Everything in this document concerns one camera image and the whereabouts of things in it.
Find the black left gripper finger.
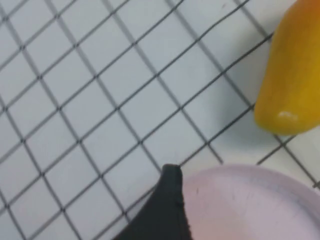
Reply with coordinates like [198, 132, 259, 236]
[114, 163, 193, 240]

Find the mango with orange blush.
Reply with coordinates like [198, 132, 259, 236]
[253, 0, 320, 137]

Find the pink round plate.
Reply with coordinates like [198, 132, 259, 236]
[181, 163, 320, 240]

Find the white grid tablecloth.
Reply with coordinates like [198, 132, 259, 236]
[0, 0, 320, 240]

